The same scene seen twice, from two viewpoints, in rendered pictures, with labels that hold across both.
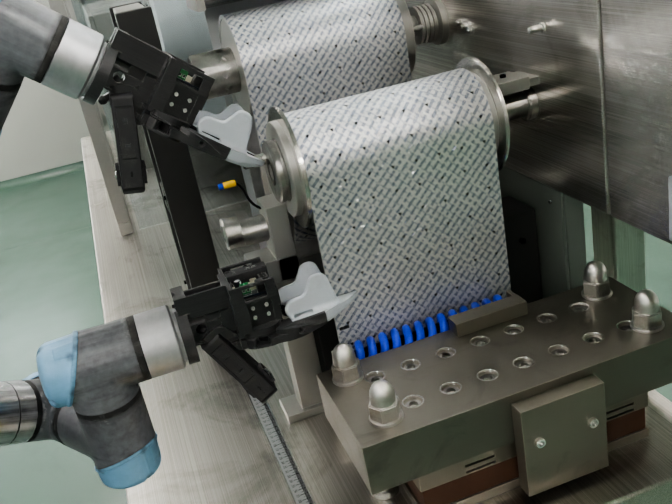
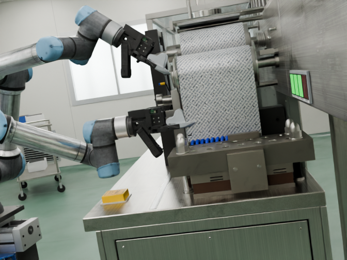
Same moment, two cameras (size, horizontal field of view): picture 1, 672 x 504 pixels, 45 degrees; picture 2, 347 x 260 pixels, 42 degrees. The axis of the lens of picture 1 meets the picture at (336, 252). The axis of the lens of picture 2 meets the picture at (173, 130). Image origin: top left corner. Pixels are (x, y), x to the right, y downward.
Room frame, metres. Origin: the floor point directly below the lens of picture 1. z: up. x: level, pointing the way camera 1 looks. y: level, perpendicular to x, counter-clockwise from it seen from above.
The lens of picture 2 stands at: (-0.49, -0.47, 1.25)
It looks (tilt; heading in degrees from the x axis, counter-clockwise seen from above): 7 degrees down; 21
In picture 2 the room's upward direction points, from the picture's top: 9 degrees counter-clockwise
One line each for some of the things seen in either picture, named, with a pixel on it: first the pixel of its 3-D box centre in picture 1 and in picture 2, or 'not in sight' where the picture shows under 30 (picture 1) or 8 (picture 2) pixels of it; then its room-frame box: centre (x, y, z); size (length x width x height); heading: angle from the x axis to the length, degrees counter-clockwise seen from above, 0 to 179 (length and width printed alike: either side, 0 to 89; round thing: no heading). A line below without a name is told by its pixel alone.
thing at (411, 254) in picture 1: (418, 258); (221, 112); (0.89, -0.10, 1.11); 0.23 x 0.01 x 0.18; 104
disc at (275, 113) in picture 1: (289, 167); (178, 75); (0.92, 0.03, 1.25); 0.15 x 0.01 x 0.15; 14
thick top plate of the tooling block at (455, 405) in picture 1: (504, 373); (239, 152); (0.78, -0.16, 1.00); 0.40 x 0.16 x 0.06; 104
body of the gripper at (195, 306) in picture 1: (230, 313); (147, 121); (0.83, 0.13, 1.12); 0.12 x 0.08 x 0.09; 104
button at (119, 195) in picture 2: not in sight; (115, 195); (0.71, 0.23, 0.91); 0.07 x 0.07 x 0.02; 14
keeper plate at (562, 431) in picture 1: (562, 436); (247, 171); (0.70, -0.20, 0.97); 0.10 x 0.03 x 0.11; 104
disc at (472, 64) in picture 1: (478, 116); (255, 63); (0.98, -0.21, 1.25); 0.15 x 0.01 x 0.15; 14
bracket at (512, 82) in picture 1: (508, 81); (268, 51); (0.99, -0.25, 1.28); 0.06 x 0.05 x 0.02; 104
